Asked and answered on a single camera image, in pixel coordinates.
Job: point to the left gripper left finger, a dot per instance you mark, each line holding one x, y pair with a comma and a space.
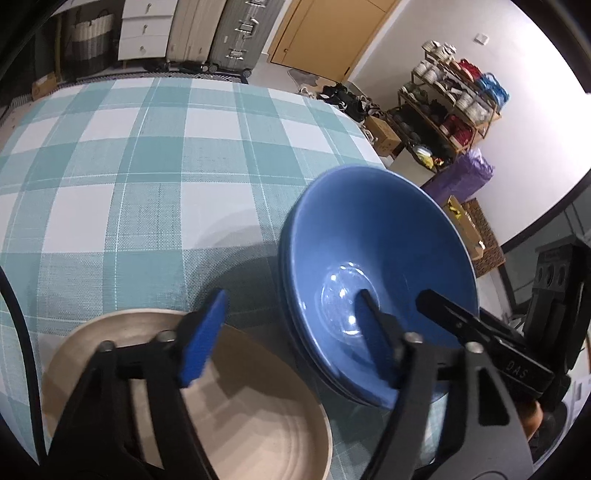
197, 334

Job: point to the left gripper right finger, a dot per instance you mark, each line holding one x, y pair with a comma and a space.
383, 335

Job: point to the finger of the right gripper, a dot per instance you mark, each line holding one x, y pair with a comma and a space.
448, 315

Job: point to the large cream plate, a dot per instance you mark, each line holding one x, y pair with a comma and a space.
255, 416

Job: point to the blue bowl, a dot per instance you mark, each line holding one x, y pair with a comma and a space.
359, 227

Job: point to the person's right hand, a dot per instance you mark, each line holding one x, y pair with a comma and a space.
531, 416

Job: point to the brown patterned box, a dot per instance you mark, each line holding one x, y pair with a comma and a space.
493, 256

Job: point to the purple bag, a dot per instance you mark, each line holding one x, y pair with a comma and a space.
468, 174

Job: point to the teal checked tablecloth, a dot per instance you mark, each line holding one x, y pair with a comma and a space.
152, 192

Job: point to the small brown cardboard box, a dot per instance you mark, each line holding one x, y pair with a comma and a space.
385, 139

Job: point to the wooden shoe rack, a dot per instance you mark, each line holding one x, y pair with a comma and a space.
446, 107

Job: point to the wooden door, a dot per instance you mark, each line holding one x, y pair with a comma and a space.
328, 37

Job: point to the woven laundry basket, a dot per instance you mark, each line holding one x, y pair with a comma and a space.
88, 49

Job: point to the silver suitcase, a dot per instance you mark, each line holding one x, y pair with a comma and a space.
240, 35

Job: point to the beige suitcase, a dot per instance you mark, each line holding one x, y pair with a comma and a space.
193, 28

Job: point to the white drawer cabinet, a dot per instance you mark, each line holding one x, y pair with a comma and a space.
145, 29

